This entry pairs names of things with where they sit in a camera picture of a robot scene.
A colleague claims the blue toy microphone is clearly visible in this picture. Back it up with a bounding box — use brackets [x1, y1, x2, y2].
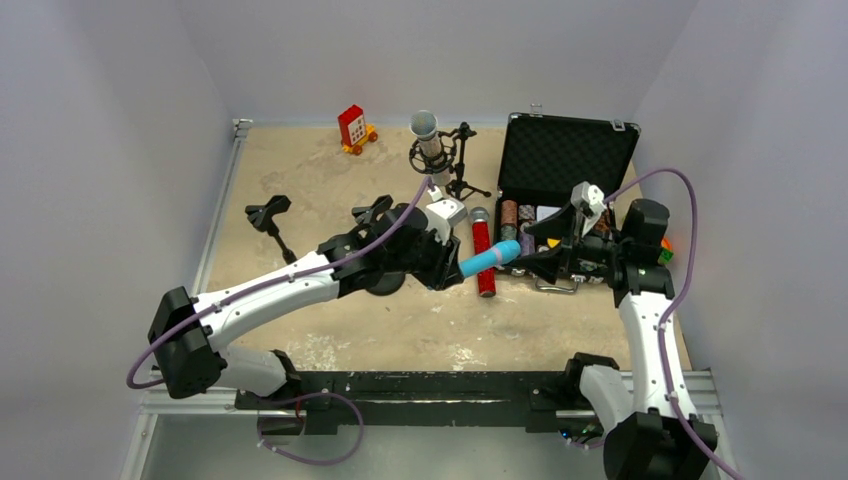
[459, 240, 521, 277]

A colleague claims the rhinestone silver microphone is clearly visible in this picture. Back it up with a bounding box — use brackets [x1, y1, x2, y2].
[409, 110, 452, 187]

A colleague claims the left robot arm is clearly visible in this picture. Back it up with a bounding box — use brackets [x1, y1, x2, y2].
[148, 196, 467, 399]

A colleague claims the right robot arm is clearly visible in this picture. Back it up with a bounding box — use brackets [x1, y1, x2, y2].
[514, 199, 718, 479]

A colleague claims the black poker chip case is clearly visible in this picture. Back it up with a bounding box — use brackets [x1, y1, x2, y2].
[493, 103, 643, 295]

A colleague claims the red glitter microphone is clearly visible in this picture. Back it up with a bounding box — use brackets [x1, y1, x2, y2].
[469, 207, 496, 298]

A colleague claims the green orange toy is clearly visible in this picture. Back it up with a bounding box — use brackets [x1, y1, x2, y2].
[658, 237, 675, 265]

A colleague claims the red toy block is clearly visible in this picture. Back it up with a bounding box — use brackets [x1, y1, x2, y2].
[337, 104, 379, 156]

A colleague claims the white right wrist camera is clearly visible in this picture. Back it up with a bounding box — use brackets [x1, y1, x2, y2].
[571, 181, 606, 238]

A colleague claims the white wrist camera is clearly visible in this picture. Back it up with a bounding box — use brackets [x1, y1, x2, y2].
[424, 186, 468, 245]
[571, 181, 606, 238]

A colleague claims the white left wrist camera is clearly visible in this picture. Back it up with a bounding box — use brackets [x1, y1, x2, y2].
[424, 186, 468, 245]

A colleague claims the black tripod shock mount stand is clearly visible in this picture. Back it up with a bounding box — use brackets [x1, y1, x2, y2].
[440, 122, 492, 201]

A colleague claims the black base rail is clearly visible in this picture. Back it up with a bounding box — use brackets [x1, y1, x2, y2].
[235, 352, 619, 435]

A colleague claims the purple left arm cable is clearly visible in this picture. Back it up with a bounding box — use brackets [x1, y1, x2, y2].
[125, 175, 435, 391]

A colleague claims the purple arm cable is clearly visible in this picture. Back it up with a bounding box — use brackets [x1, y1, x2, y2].
[125, 175, 435, 391]
[599, 166, 747, 480]

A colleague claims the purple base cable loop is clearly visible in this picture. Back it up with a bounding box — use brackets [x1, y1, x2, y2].
[256, 392, 366, 467]

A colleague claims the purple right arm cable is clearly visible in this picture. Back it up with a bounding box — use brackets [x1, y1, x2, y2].
[599, 166, 747, 480]

